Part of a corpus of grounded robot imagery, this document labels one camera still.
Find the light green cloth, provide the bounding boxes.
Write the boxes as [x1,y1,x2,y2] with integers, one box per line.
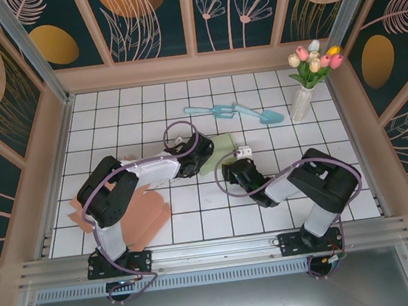
[193,131,239,178]

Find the salmon pink cloth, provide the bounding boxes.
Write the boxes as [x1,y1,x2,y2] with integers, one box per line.
[62,150,175,259]

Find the light blue garden fork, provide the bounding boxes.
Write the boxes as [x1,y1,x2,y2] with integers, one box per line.
[183,101,240,124]

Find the light blue garden trowel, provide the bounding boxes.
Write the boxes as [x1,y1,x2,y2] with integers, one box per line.
[233,100,285,129]

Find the white ribbed ceramic vase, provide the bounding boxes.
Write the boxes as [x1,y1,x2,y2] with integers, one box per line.
[286,84,318,123]

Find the artificial tulip bouquet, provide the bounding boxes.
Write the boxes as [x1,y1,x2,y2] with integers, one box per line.
[285,36,348,92]

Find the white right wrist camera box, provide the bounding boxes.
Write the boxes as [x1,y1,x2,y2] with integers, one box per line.
[232,145,253,159]

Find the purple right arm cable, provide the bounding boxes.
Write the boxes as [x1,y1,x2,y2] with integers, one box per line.
[212,137,373,290]

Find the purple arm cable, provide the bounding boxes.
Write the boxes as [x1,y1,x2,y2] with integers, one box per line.
[73,119,216,306]
[212,137,373,290]

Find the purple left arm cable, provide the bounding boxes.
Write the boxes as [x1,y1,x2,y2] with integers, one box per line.
[73,119,216,306]

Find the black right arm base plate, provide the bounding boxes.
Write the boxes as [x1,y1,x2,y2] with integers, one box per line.
[277,225,346,257]

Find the long aluminium mounting rail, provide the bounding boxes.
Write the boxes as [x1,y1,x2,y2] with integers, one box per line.
[16,215,408,294]

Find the slotted grey cable duct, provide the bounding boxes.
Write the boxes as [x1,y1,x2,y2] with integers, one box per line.
[33,249,403,306]

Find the coloured wire bundle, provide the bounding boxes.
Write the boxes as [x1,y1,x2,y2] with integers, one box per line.
[320,235,348,269]

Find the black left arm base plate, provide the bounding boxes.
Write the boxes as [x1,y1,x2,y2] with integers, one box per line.
[86,249,155,281]

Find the aluminium table side rail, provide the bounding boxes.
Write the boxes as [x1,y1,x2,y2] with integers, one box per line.
[18,95,91,260]

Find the aluminium corner post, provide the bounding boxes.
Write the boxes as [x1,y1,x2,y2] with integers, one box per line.
[322,0,385,53]
[0,0,76,112]

